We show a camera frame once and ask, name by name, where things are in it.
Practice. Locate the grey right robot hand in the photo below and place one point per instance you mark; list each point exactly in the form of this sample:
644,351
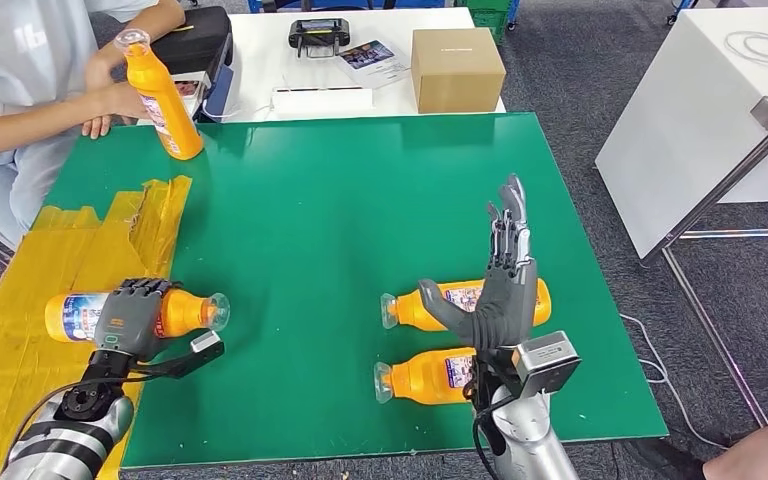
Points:
506,298

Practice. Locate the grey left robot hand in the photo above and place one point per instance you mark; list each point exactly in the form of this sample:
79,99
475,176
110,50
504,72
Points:
126,324

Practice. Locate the person's right hand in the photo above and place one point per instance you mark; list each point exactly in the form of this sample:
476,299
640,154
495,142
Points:
122,102

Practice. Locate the person's left hand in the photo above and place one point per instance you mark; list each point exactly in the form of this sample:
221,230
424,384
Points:
107,69

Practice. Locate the orange detergent bottle clear cap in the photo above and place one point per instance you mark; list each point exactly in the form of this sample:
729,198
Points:
185,311
417,378
410,311
165,112

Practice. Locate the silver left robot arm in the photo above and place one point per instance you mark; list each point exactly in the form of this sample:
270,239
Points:
66,437

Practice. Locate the person's right forearm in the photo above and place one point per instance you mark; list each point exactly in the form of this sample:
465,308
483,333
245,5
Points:
33,122

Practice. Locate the person's left forearm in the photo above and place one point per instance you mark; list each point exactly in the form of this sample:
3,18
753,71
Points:
155,20

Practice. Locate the phone showing picture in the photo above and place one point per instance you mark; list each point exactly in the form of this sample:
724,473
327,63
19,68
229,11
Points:
188,87

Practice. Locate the black carry case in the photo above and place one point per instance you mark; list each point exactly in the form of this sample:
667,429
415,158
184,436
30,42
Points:
192,40

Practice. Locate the person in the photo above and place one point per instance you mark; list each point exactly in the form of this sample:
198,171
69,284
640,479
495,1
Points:
0,53

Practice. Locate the yellow tape sheet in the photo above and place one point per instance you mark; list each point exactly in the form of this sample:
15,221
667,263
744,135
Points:
0,371

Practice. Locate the flat white box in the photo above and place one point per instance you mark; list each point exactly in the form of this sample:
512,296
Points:
321,102

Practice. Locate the black handheld controller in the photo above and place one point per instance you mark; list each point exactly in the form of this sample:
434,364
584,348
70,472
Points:
318,34

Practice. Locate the brown cardboard box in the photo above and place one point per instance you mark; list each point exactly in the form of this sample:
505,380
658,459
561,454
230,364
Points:
457,73

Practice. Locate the printed booklet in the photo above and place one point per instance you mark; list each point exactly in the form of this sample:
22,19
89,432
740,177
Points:
374,63

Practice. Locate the white side table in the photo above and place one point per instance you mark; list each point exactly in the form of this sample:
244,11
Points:
689,119

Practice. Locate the green plastic crate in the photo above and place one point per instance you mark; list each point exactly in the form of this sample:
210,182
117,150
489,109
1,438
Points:
490,16

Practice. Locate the person's leg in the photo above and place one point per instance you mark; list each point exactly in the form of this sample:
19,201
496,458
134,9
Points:
762,457

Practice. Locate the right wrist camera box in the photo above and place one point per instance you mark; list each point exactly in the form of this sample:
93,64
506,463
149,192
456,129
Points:
546,361

